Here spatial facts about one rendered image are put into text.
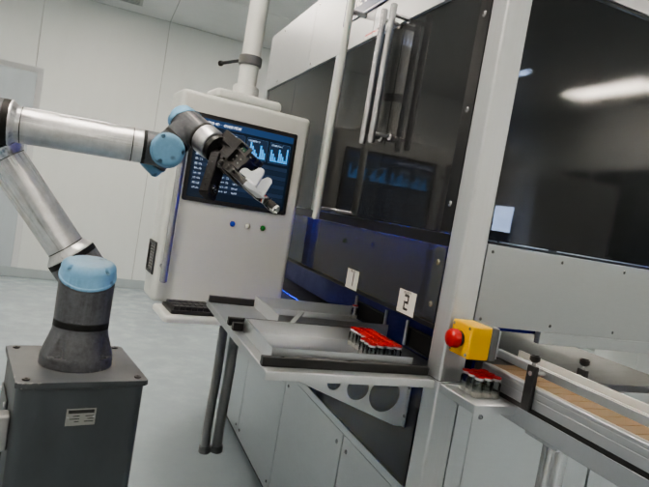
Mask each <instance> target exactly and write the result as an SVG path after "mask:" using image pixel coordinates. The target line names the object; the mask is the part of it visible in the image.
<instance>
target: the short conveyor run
mask: <svg viewBox="0 0 649 487"><path fill-rule="evenodd" d="M497 357H498V358H501V359H504V360H506V361H508V362H510V363H512V364H514V365H502V364H491V363H487V362H483V365H481V369H486V370H488V371H489V372H491V373H494V374H495V375H496V376H498V377H501V378H502V380H501V382H500V383H501V387H500V392H499V396H500V397H501V398H503V399H505V400H507V401H509V402H510V403H512V404H514V405H516V406H517V407H518V408H517V412H516V415H502V416H503V417H505V418H507V419H508V420H510V421H512V422H513V423H515V424H517V425H518V426H520V427H521V428H522V429H524V430H525V431H527V432H529V433H530V434H532V435H534V436H535V437H537V438H539V439H540V440H542V441H544V442H545V443H547V444H549V445H551V446H552V447H554V448H556V449H557V450H559V451H561V452H562V453H564V454H566V455H567V456H569V457H570V458H572V459H574V460H575V461H577V462H579V463H580V464H582V465H584V467H586V468H587V469H589V470H591V471H592V472H594V473H596V474H598V475H600V476H601V477H603V478H605V479H606V480H608V481H609V482H611V483H613V484H614V485H616V486H618V487H649V405H648V404H646V403H643V402H641V401H639V400H636V399H634V398H633V397H630V396H628V395H626V394H623V393H621V392H618V391H616V390H614V389H611V388H609V387H605V386H603V385H601V384H598V383H596V382H594V381H591V380H589V379H588V374H589V371H587V370H585V367H587V366H589V365H590V360H589V359H588V358H580V359H579V363H580V365H582V367H581V368H578V370H577V374H576V373H573V372H571V371H569V370H566V369H564V368H562V367H559V366H557V365H555V364H552V363H550V362H547V361H545V360H543V359H541V357H540V356H539V355H537V354H532V355H531V354H528V353H526V352H524V351H521V350H519V354H518V356H515V355H513V354H511V353H508V352H506V351H504V350H502V349H498V351H497Z"/></svg>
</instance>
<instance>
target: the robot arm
mask: <svg viewBox="0 0 649 487"><path fill-rule="evenodd" d="M168 125H169V126H168V127H167V128H166V129H165V130H164V131H162V132H155V131H150V130H144V129H137V128H131V127H126V126H121V125H115V124H110V123H105V122H101V121H95V120H90V119H85V118H79V117H74V116H70V115H65V114H59V113H54V112H49V111H43V110H39V109H34V108H29V107H23V106H20V105H18V104H17V102H16V101H15V100H10V99H5V98H0V187H2V189H3V190H4V192H5V193H6V195H7V196H8V198H9V199H10V201H11V202H12V203H13V205H14V207H15V208H16V210H17V211H18V213H19V214H20V216H21V217H22V218H23V220H24V221H25V223H26V224H27V226H28V227H29V229H30V230H31V232H32V233H33V234H34V236H35V237H36V239H37V240H38V242H39V243H40V245H41V246H42V248H43V249H44V251H45V252H46V254H47V255H48V258H49V260H48V264H47V267H48V268H49V270H50V271H51V273H52V274H53V276H54V277H55V279H56V280H57V281H58V287H57V294H56V301H55V307H54V314H53V321H52V327H51V329H50V331H49V333H48V335H47V337H46V339H45V340H44V342H43V344H42V347H41V349H40V352H39V359H38V363H39V365H41V366H42V367H45V368H47V369H50V370H54V371H59V372H66V373H93V372H99V371H102V370H105V369H107V368H109V367H110V366H111V362H112V350H111V345H110V340H109V334H108V327H109V320H110V314H111V307H112V301H113V295H114V288H115V282H116V280H117V268H116V265H115V264H114V263H113V262H111V261H109V260H107V259H104V258H103V257H102V256H101V254H100V253H99V251H98V249H97V248H96V246H95V245H94V243H93V242H92V241H89V240H85V239H83V238H82V237H81V236H80V234H79V233H78V231H77V230H76V228H75V227H74V225H73V224H72V222H71V220H70V219H69V217H68V216H67V214H66V213H65V211H64V210H63V208H62V207H61V205H60V203H59V202H58V200H57V199H56V197H55V196H54V194H53V193H52V191H51V190H50V188H49V187H48V185H47V184H46V182H45V181H44V179H43V178H42V176H41V174H40V173H39V171H38V170H37V168H36V167H35V165H34V164H33V162H32V161H31V159H29V157H28V156H27V154H26V153H25V151H24V146H25V144H27V145H33V146H39V147H45V148H51V149H57V150H63V151H69V152H75V153H80V154H86V155H92V156H98V157H104V158H115V159H121V160H127V161H133V162H139V163H140V164H141V165H142V166H143V168H144V169H145V170H146V171H147V172H148V173H149V174H150V175H151V176H153V177H157V176H158V175H160V174H161V173H163V172H165V170H166V169H167V168H173V167H175V166H177V165H179V164H180V163H181V162H182V160H183V157H184V154H185V153H186V152H187V151H188V150H189V149H190V148H191V147H192V148H193V149H194V150H195V151H196V152H197V153H199V154H200V155H201V156H202V157H203V158H205V159H207V160H208V164H207V167H206V170H205V174H204V177H203V180H202V183H201V186H200V189H199V193H200V194H201V195H202V196H203V197H204V198H205V199H206V200H211V201H215V199H216V195H217V193H218V190H219V186H220V183H221V180H222V176H223V174H226V175H227V176H228V177H229V178H230V179H231V180H232V181H233V182H234V183H235V184H237V185H238V186H241V187H242V188H243V189H244V190H245V191H247V192H248V193H249V194H250V195H251V196H252V197H254V198H255V199H256V200H257V201H259V202H260V203H261V199H265V198H266V197H265V195H266V193H267V191H268V189H269V187H270V185H271V184H272V180H271V178H269V177H267V178H264V179H262V178H263V177H264V175H265V170H264V169H263V168H261V167H262V166H263V165H264V164H263V163H262V162H261V161H260V160H259V159H258V158H256V157H255V156H254V155H253V154H252V152H253V150H252V149H251V148H250V147H249V146H248V145H246V144H245V143H244V142H243V141H242V140H240V139H239V138H236V137H235V136H234V135H233V134H232V133H231V132H230V131H228V130H227V129H226V130H225V131H224V132H223V133H222V132H220V131H219V130H218V129H217V128H216V127H214V126H213V125H212V124H211V123H209V122H208V121H207V120H206V119H205V118H204V117H202V115H201V114H200V113H199V112H197V111H196V110H194V109H193V108H191V107H190V106H188V105H179V106H177V107H175V108H174V109H173V110H172V111H171V113H170V115H169V116H168ZM246 147H247V148H249V149H247V148H246Z"/></svg>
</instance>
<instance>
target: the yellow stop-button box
mask: <svg viewBox="0 0 649 487"><path fill-rule="evenodd" d="M452 329H459V330H460V332H461V334H462V343H461V345H460V346H459V347H458V348H452V347H449V351H451V352H453V353H455V354H457V355H459V356H461V357H463V358H466V359H474V360H487V361H494V358H495V353H496V347H497V342H498V337H499V333H500V329H499V328H496V327H494V326H491V325H488V324H486V323H483V322H481V321H472V320H463V319H454V322H453V328H452Z"/></svg>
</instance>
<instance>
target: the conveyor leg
mask: <svg viewBox="0 0 649 487"><path fill-rule="evenodd" d="M525 433H526V434H527V435H529V436H530V437H532V438H534V439H535V440H537V441H539V442H540V443H542V444H543V446H542V451H541V457H540V462H539V467H538V472H537V476H536V481H535V486H534V487H562V484H563V479H564V474H565V470H566V465H567V460H568V456H567V455H566V454H564V453H562V452H561V451H559V450H557V449H556V448H554V447H552V446H551V445H549V444H547V443H545V442H544V441H542V440H540V439H539V438H537V437H535V436H534V435H532V434H530V433H529V432H527V431H525Z"/></svg>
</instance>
